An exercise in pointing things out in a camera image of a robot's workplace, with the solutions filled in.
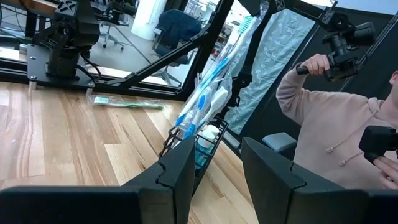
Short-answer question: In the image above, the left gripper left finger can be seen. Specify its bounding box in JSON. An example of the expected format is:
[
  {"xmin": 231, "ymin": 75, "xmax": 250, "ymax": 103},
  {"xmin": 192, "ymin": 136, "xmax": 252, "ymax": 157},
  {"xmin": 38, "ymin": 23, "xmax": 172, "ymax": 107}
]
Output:
[{"xmin": 0, "ymin": 136, "xmax": 197, "ymax": 224}]

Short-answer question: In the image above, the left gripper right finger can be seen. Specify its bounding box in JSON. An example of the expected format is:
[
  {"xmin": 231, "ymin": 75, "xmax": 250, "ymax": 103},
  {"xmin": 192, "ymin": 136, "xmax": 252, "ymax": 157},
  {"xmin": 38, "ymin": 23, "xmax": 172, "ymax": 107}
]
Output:
[{"xmin": 241, "ymin": 136, "xmax": 398, "ymax": 224}]

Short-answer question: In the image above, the grey padded seat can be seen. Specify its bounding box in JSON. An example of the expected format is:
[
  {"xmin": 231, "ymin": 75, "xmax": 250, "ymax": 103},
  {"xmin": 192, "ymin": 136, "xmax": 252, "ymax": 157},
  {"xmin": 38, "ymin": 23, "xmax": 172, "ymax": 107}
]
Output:
[{"xmin": 262, "ymin": 131, "xmax": 298, "ymax": 153}]

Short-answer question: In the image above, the person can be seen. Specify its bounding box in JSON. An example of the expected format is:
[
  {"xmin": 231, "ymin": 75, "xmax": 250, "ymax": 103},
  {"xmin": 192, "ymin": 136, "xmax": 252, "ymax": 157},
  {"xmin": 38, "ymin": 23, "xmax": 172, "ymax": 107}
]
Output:
[{"xmin": 275, "ymin": 52, "xmax": 398, "ymax": 190}]

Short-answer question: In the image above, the green wrapped toothbrush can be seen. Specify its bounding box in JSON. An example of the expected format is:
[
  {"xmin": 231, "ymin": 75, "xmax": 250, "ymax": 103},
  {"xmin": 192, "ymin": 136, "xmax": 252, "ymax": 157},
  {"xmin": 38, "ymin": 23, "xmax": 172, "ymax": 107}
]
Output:
[{"xmin": 86, "ymin": 93, "xmax": 165, "ymax": 110}]

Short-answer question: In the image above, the person's hand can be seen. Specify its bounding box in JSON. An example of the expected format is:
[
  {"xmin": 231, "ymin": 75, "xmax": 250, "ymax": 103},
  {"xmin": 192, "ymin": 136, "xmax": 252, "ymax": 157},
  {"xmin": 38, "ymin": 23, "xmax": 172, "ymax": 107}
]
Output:
[
  {"xmin": 373, "ymin": 155, "xmax": 398, "ymax": 190},
  {"xmin": 300, "ymin": 53, "xmax": 331, "ymax": 76}
]

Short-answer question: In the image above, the translucent plastic sheet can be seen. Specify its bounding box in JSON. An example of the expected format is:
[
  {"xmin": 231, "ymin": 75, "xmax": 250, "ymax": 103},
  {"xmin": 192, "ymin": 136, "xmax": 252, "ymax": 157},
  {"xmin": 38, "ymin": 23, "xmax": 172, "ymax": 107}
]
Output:
[{"xmin": 225, "ymin": 7, "xmax": 317, "ymax": 135}]

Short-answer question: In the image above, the blue office chair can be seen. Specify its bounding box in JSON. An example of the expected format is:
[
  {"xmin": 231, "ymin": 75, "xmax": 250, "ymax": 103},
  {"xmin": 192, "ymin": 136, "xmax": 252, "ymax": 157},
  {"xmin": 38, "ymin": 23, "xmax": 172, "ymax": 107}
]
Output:
[{"xmin": 151, "ymin": 8, "xmax": 203, "ymax": 86}]

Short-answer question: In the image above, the grey office chair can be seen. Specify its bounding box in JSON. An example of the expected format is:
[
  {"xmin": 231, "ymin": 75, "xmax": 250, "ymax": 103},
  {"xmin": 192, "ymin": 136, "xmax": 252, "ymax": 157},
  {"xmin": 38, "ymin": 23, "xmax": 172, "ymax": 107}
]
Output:
[{"xmin": 99, "ymin": 18, "xmax": 125, "ymax": 52}]

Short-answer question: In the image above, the wooden workbench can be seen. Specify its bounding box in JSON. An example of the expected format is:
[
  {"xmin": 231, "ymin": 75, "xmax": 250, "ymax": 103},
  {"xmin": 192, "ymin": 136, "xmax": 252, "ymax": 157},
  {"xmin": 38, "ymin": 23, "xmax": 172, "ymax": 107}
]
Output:
[{"xmin": 0, "ymin": 0, "xmax": 62, "ymax": 19}]

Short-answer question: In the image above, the black wire caddy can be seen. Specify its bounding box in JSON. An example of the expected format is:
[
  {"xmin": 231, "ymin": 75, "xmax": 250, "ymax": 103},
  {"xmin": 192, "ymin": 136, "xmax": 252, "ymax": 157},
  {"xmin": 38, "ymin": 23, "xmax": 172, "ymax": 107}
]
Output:
[{"xmin": 158, "ymin": 116, "xmax": 230, "ymax": 197}]

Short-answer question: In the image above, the black leader arm handle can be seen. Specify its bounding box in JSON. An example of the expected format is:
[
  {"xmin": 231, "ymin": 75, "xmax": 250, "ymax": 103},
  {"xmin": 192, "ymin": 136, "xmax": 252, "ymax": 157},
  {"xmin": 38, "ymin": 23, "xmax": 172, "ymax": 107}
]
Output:
[
  {"xmin": 358, "ymin": 125, "xmax": 398, "ymax": 165},
  {"xmin": 295, "ymin": 12, "xmax": 379, "ymax": 82}
]

